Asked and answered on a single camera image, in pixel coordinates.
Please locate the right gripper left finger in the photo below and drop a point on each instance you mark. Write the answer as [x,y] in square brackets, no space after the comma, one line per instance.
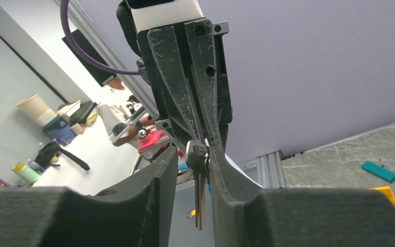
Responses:
[134,212]

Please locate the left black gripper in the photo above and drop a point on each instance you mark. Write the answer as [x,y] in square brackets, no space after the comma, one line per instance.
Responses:
[184,64]

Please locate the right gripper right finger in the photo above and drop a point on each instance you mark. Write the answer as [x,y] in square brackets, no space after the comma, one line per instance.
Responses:
[245,214]

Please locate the small silver key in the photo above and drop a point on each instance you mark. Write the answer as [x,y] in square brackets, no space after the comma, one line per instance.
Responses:
[197,159]

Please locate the orange lego window piece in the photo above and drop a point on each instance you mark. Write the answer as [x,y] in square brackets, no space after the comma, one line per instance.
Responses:
[387,192]

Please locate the seated person in background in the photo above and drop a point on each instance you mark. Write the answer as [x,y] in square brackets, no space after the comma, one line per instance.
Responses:
[112,110]

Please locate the black bag on floor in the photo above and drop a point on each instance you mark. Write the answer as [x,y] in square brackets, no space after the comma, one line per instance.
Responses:
[48,155]

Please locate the blue box on floor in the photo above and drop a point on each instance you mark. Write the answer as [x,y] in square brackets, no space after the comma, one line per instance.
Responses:
[59,130]

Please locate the green yellow bottle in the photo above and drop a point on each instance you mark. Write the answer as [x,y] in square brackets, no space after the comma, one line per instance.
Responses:
[25,172]

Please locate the teal lego brick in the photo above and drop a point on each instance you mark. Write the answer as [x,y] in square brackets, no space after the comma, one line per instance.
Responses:
[378,171]

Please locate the beige cardboard roll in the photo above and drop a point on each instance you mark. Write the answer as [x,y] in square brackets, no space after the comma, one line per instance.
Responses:
[36,109]

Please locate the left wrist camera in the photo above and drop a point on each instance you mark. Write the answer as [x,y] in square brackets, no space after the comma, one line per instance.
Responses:
[137,16]

